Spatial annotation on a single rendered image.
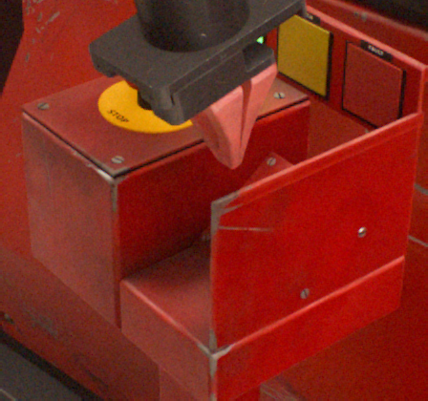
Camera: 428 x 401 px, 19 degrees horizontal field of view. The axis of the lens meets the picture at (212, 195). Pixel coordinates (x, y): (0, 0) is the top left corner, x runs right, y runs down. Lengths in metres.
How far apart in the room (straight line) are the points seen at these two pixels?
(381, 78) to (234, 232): 0.14
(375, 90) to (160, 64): 0.18
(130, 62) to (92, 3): 0.55
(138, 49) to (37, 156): 0.18
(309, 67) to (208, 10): 0.19
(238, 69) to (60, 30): 0.61
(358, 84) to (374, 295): 0.13
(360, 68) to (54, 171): 0.20
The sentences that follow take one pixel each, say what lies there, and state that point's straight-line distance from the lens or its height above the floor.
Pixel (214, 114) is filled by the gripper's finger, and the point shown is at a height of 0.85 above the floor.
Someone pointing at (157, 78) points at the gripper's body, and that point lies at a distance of 0.64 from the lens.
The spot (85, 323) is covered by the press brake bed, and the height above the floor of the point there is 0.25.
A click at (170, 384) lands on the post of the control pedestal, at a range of 0.91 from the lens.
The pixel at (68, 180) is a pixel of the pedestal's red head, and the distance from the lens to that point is 0.80.
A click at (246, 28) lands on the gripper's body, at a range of 0.66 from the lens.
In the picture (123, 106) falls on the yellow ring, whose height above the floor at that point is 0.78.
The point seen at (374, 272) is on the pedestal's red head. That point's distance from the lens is 0.80.
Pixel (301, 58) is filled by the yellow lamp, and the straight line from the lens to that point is 0.82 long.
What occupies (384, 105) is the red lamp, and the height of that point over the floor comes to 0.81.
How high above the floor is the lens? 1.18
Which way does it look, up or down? 34 degrees down
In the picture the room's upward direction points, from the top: 1 degrees clockwise
